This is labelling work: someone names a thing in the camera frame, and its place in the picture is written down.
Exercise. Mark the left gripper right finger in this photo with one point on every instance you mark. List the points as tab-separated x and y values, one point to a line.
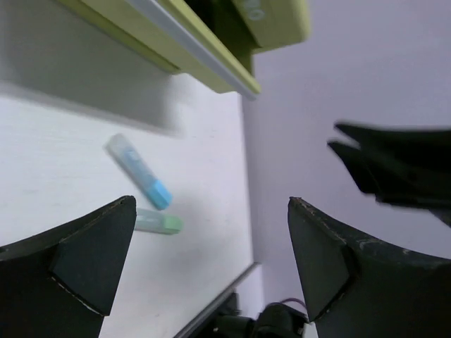
356	285

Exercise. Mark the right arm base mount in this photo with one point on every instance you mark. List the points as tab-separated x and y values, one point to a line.
278	319

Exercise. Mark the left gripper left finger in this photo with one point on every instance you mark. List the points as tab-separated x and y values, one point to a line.
63	282

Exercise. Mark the green metal drawer cabinet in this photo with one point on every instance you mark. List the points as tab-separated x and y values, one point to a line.
255	26

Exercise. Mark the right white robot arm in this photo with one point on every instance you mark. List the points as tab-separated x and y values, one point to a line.
407	168

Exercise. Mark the green highlighter pen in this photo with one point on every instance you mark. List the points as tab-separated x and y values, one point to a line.
157	222

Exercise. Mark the green cabinet drawer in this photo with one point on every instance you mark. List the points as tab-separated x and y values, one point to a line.
205	39

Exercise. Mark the blue highlighter pen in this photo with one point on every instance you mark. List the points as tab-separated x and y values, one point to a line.
130	161

